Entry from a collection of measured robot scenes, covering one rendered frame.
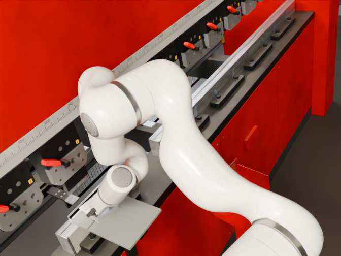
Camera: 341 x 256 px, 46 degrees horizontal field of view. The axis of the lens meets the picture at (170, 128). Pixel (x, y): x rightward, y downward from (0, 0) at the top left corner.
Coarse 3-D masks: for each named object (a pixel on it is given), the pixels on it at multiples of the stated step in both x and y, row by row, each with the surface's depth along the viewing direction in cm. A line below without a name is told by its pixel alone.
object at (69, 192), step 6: (84, 168) 140; (78, 174) 138; (84, 174) 141; (72, 180) 136; (78, 180) 139; (84, 180) 143; (66, 186) 135; (72, 186) 137; (78, 186) 141; (66, 192) 137; (72, 192) 139
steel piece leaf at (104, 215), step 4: (88, 208) 142; (108, 208) 141; (112, 208) 137; (116, 208) 139; (84, 212) 141; (88, 212) 141; (104, 212) 139; (108, 212) 136; (112, 212) 138; (92, 216) 139; (100, 216) 138; (104, 216) 136; (108, 216) 137; (96, 220) 137; (100, 220) 135; (104, 220) 136; (100, 224) 135
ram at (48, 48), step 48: (0, 0) 99; (48, 0) 111; (96, 0) 125; (144, 0) 144; (192, 0) 170; (0, 48) 102; (48, 48) 114; (96, 48) 129; (0, 96) 104; (48, 96) 117; (0, 144) 107
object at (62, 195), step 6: (36, 174) 158; (36, 180) 155; (42, 186) 153; (48, 186) 154; (54, 186) 156; (42, 192) 152; (48, 192) 153; (54, 192) 152; (60, 192) 152; (60, 198) 149; (66, 198) 148; (72, 198) 148; (78, 198) 147; (72, 204) 146
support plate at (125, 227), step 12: (120, 204) 141; (132, 204) 140; (144, 204) 139; (84, 216) 140; (120, 216) 137; (132, 216) 136; (144, 216) 135; (156, 216) 134; (84, 228) 136; (96, 228) 134; (108, 228) 133; (120, 228) 132; (132, 228) 131; (144, 228) 131; (120, 240) 128; (132, 240) 127
